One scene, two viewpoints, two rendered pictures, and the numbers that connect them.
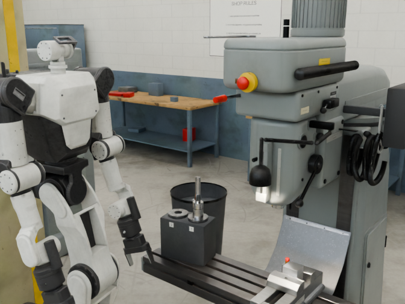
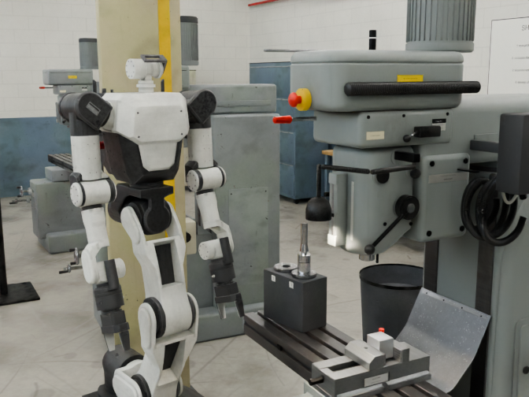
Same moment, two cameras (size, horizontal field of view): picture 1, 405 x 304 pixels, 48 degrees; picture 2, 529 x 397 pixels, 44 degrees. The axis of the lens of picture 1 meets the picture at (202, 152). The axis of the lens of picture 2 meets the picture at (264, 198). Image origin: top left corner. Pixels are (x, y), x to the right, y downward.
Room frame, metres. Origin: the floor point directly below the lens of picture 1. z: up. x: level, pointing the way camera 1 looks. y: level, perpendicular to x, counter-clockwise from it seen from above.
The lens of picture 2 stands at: (-0.28, -0.76, 1.83)
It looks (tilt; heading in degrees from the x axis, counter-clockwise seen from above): 11 degrees down; 24
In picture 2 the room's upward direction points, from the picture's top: straight up
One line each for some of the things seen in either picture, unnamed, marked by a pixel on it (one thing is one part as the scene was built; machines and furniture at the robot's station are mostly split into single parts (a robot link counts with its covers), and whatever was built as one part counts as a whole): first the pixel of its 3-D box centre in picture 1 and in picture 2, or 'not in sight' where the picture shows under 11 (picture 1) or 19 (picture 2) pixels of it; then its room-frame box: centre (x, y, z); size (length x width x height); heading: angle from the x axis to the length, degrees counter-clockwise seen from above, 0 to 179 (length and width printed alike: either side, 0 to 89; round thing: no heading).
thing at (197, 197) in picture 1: (197, 189); (304, 238); (1.85, 0.02, 1.25); 0.03 x 0.03 x 0.11
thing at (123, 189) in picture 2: (49, 178); (138, 205); (1.65, 0.58, 1.37); 0.28 x 0.13 x 0.18; 63
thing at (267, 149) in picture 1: (264, 171); (337, 209); (1.49, -0.21, 1.45); 0.04 x 0.04 x 0.21; 52
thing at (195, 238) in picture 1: (188, 235); (294, 294); (1.87, 0.06, 1.03); 0.22 x 0.12 x 0.20; 63
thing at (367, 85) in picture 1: (337, 90); (493, 125); (1.98, -0.59, 1.66); 0.80 x 0.23 x 0.20; 142
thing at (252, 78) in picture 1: (248, 82); (302, 99); (1.40, -0.14, 1.76); 0.06 x 0.02 x 0.06; 52
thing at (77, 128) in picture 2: (1, 99); (81, 113); (1.43, 0.63, 1.70); 0.12 x 0.09 x 0.14; 64
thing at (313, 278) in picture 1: (288, 288); (371, 363); (1.51, -0.32, 0.98); 0.35 x 0.15 x 0.11; 142
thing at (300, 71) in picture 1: (329, 69); (415, 87); (1.52, -0.42, 1.79); 0.45 x 0.04 x 0.04; 142
